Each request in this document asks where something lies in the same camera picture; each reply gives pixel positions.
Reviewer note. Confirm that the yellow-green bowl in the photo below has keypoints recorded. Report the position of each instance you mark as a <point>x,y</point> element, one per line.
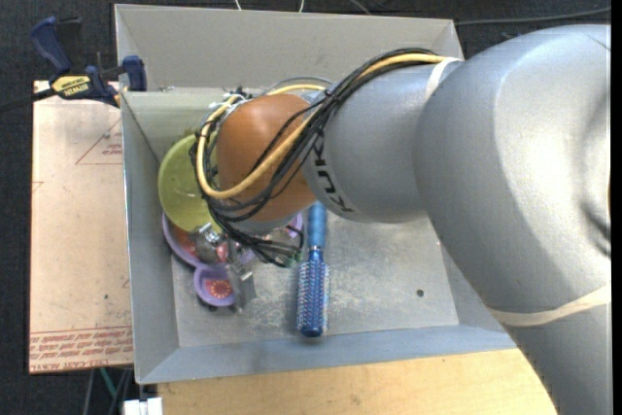
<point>179,182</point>

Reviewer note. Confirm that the grey metal bin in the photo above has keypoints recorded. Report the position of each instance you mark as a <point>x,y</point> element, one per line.
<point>379,277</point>

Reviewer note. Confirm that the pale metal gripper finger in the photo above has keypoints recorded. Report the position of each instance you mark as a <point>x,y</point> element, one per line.
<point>248,287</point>
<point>234,289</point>

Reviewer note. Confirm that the purple plate with orange centre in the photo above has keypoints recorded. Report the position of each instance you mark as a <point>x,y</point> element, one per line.
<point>181,244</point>

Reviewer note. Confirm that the blue round hairbrush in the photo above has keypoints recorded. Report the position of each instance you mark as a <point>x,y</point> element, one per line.
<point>313,291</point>

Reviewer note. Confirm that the small purple cup orange inside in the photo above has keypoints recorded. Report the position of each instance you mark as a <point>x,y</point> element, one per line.
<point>217,289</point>

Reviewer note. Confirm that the brown cardboard board red print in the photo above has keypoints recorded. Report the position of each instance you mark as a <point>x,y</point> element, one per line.
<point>78,218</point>

